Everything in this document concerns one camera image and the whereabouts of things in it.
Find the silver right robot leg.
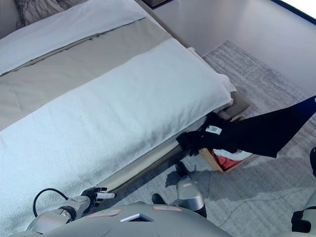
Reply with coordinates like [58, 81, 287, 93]
[174, 161, 207, 218]

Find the black garment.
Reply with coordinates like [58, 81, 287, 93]
[176, 95, 316, 158]

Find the red garment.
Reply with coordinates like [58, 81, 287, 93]
[213, 154, 241, 171]

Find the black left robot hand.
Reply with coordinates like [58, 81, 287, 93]
[81, 187, 116, 208]

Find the grey robot torso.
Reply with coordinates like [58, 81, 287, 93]
[14, 201, 233, 237]

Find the grey patterned pillow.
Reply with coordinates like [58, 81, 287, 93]
[13, 0, 72, 29]

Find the beige duvet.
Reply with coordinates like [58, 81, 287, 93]
[0, 17, 173, 131]

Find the bed with brown frame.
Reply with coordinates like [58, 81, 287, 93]
[0, 0, 250, 234]

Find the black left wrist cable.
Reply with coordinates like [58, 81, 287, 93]
[33, 188, 69, 218]

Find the wicker laundry basket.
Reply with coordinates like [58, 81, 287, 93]
[198, 115, 257, 173]

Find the white terry blanket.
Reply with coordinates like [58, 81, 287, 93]
[0, 38, 234, 233]

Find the white bed sheet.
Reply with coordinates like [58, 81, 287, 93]
[0, 0, 146, 76]

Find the dark brown nightstand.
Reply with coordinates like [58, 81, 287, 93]
[143, 0, 173, 7]

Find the white printed garment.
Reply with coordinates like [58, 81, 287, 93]
[214, 148, 252, 161]

